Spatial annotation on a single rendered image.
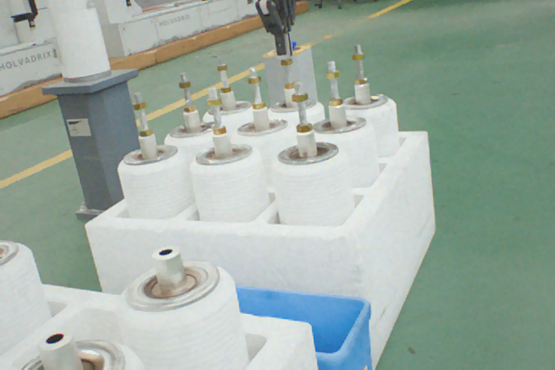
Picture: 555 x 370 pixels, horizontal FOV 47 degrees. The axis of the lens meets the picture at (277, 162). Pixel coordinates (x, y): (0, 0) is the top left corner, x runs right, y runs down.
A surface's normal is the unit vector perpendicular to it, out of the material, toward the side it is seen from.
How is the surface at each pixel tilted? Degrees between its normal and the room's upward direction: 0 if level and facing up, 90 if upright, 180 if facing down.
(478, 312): 0
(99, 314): 90
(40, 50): 90
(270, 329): 0
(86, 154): 90
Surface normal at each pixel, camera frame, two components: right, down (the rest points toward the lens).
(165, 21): 0.87, 0.02
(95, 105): 0.26, 0.26
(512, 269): -0.15, -0.94
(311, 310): -0.42, 0.31
